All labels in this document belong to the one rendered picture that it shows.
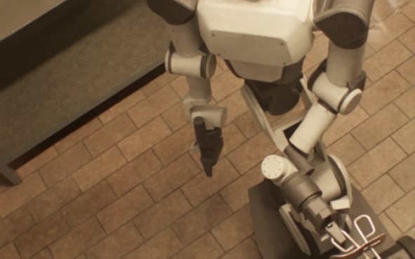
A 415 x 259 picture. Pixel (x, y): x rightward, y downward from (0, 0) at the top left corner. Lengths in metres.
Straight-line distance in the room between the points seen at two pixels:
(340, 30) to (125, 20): 1.70
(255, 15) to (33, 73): 1.73
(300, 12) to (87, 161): 1.70
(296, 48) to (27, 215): 1.77
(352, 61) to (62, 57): 1.74
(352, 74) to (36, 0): 1.23
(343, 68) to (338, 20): 0.18
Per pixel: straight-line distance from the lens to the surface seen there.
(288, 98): 1.70
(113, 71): 2.76
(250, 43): 1.40
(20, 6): 2.29
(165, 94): 2.89
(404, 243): 2.32
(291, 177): 1.59
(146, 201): 2.66
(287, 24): 1.35
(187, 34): 1.58
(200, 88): 1.77
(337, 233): 1.56
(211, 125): 1.88
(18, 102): 2.87
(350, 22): 1.35
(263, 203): 2.38
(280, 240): 2.32
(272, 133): 1.70
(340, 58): 1.47
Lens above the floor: 2.38
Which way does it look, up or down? 60 degrees down
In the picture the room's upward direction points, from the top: 19 degrees counter-clockwise
